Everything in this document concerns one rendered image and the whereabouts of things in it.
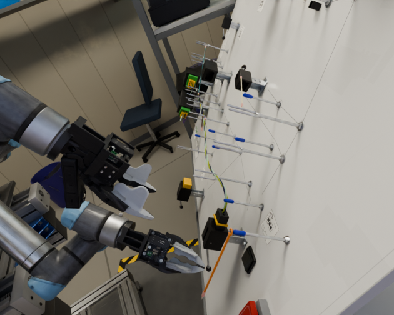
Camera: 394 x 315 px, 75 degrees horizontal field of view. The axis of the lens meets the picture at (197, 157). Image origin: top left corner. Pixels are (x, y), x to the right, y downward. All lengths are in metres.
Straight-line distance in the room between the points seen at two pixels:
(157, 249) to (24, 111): 0.38
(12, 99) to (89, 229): 0.34
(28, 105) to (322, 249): 0.48
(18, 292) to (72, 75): 2.88
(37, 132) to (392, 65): 0.49
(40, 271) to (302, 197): 0.61
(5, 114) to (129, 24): 3.15
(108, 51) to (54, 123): 3.07
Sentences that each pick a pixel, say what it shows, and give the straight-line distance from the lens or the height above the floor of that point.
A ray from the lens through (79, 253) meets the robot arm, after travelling 0.75.
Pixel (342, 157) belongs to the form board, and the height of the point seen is 1.34.
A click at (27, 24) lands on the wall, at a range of 3.47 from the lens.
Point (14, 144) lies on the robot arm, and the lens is 0.88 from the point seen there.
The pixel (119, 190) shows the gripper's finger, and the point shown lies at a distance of 0.48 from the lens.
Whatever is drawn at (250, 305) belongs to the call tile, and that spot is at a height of 1.14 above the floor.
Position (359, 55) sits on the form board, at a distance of 0.45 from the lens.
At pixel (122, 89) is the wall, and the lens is 3.58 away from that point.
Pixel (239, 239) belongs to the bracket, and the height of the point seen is 1.11.
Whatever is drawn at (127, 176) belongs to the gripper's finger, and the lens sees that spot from 0.54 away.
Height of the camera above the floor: 1.60
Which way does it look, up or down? 33 degrees down
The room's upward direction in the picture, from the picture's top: 23 degrees counter-clockwise
